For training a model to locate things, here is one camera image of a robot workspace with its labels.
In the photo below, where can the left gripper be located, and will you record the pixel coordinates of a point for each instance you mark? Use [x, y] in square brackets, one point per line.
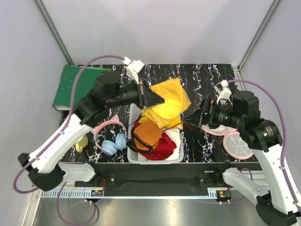
[146, 97]

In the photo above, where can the white pink mesh laundry bag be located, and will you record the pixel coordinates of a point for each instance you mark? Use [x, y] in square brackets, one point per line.
[232, 142]

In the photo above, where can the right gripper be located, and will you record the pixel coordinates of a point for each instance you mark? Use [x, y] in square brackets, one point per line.
[210, 106]

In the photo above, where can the green ring binder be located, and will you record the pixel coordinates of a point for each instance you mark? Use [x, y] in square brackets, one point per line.
[86, 82]

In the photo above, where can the red satin bra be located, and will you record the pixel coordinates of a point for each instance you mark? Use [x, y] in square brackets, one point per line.
[163, 150]

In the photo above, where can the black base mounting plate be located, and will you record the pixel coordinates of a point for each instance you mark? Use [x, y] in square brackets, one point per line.
[178, 179]

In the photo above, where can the yellow mesh bra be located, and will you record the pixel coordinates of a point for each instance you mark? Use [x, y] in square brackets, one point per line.
[176, 101]

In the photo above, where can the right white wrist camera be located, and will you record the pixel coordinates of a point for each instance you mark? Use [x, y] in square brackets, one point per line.
[224, 93]

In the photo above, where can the yellow-green plastic cup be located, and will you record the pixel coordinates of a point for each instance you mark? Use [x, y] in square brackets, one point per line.
[81, 144]

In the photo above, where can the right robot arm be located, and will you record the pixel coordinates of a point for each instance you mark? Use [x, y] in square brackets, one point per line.
[274, 204]

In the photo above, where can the grey plastic laundry basket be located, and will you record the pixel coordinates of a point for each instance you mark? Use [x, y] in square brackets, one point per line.
[143, 136]

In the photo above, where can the pink blue cat-ear headphones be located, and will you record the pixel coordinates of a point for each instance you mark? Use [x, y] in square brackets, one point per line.
[110, 146]

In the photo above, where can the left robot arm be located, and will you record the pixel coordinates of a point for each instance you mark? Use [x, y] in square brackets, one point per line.
[44, 168]

